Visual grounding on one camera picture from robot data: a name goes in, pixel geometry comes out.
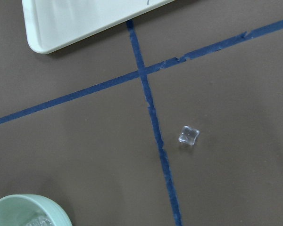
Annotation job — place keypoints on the light green bowl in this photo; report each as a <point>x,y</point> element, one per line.
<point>23,209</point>

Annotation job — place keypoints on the loose clear ice cube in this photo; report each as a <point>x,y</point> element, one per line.
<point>188,135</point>

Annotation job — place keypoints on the cream bear serving tray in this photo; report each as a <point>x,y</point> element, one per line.
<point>54,24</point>

